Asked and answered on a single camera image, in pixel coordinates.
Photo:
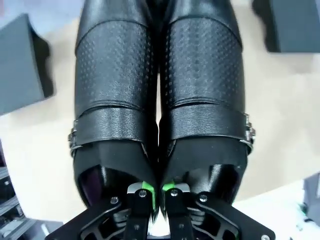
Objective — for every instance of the grey box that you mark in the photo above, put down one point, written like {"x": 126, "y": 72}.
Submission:
{"x": 312, "y": 195}

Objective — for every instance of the aluminium frame rack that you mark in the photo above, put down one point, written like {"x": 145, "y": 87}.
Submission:
{"x": 10, "y": 200}

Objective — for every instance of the black shoe stand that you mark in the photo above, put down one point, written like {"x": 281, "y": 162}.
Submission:
{"x": 292, "y": 27}
{"x": 20, "y": 70}

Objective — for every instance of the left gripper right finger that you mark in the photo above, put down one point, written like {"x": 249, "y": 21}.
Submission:
{"x": 178, "y": 212}

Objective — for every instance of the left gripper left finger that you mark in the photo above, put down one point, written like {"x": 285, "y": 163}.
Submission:
{"x": 137, "y": 212}

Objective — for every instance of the black leather buckle shoe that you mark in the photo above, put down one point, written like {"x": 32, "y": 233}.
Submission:
{"x": 205, "y": 75}
{"x": 112, "y": 75}

